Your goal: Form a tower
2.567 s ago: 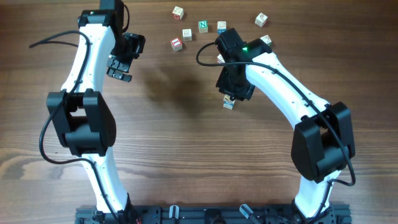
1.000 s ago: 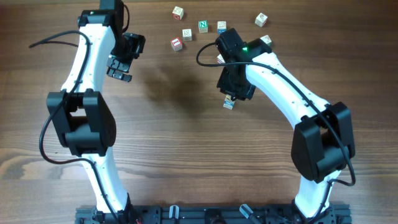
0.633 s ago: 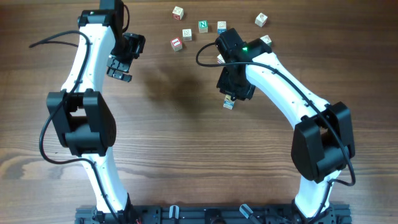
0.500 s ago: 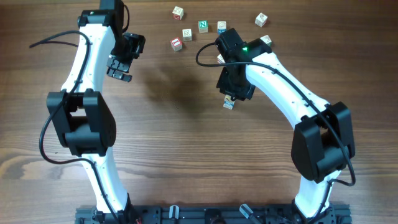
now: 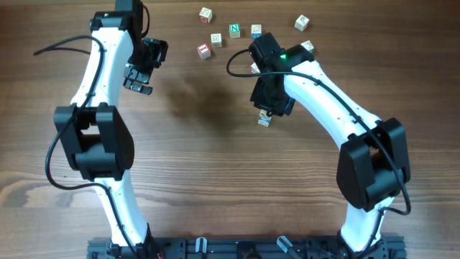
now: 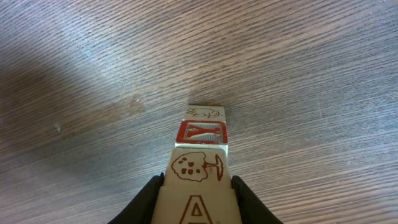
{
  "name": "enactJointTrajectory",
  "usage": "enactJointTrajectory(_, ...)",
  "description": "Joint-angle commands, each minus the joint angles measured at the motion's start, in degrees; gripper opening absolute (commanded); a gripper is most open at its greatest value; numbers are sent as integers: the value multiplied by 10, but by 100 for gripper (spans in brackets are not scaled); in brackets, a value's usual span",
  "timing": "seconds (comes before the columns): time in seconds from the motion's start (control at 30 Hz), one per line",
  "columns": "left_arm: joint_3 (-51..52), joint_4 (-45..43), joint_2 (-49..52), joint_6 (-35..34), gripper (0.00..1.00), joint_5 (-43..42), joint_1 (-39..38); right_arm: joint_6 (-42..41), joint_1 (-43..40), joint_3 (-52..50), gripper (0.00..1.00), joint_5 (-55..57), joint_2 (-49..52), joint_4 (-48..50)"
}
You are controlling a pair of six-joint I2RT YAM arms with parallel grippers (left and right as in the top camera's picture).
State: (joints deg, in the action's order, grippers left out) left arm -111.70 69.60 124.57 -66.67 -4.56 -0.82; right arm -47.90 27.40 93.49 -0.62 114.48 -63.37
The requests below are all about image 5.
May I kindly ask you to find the green sided picture block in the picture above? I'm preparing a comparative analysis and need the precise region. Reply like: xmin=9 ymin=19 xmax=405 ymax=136
xmin=301 ymin=40 xmax=315 ymax=53

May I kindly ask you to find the red six block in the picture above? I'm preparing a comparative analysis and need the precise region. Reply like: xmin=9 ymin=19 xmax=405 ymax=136
xmin=199 ymin=7 xmax=213 ymax=24

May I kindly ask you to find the red I block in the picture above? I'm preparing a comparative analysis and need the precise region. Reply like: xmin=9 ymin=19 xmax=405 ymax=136
xmin=197 ymin=43 xmax=211 ymax=60

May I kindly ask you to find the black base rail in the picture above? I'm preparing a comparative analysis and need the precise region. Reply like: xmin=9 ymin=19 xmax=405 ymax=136
xmin=86 ymin=236 xmax=408 ymax=259

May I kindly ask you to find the yellow top block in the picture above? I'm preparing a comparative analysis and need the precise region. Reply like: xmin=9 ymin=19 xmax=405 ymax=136
xmin=259 ymin=110 xmax=271 ymax=121

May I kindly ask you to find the green N block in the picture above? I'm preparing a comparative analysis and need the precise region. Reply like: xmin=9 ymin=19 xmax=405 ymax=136
xmin=229 ymin=23 xmax=241 ymax=39

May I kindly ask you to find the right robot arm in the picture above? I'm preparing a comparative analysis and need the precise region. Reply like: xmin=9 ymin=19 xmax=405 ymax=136
xmin=247 ymin=33 xmax=411 ymax=258

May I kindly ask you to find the far right picture block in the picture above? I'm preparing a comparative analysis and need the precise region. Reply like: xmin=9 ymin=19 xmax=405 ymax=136
xmin=295 ymin=14 xmax=310 ymax=32

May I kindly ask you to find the blue sided picture block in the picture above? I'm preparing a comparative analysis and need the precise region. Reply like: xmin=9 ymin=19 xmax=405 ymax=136
xmin=251 ymin=24 xmax=262 ymax=40

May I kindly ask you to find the white picture block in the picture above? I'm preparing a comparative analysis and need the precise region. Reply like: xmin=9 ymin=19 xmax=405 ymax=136
xmin=211 ymin=33 xmax=222 ymax=48

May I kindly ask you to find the red blue tilted block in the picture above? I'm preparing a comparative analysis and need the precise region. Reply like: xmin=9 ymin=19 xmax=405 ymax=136
xmin=251 ymin=63 xmax=260 ymax=73

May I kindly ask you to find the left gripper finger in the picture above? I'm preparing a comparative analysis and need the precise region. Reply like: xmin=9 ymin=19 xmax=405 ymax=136
xmin=124 ymin=63 xmax=152 ymax=84
xmin=123 ymin=78 xmax=152 ymax=95

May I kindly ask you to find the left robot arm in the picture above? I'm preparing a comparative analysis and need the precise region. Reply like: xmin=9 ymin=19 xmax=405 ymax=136
xmin=45 ymin=1 xmax=168 ymax=258

